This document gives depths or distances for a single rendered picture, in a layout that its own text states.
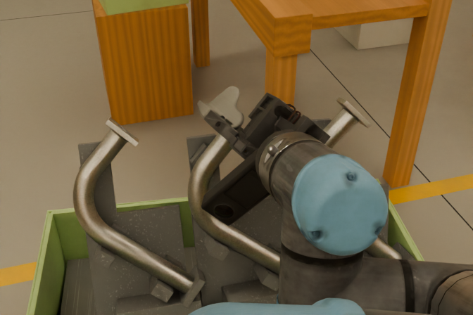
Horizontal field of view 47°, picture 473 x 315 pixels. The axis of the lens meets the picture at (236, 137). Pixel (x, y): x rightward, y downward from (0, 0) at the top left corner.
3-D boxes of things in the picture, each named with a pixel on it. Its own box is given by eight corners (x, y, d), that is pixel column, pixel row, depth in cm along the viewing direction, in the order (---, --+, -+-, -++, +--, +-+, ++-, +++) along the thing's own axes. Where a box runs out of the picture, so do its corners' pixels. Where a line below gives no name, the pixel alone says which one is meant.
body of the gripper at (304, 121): (306, 125, 71) (344, 148, 59) (265, 176, 71) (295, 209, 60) (263, 89, 68) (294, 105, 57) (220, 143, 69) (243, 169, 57)
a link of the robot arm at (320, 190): (301, 272, 44) (307, 171, 42) (264, 221, 54) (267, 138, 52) (390, 265, 46) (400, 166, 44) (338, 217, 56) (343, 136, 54)
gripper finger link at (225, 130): (224, 117, 72) (267, 152, 67) (216, 128, 72) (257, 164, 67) (205, 103, 68) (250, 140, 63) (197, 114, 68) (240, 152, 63)
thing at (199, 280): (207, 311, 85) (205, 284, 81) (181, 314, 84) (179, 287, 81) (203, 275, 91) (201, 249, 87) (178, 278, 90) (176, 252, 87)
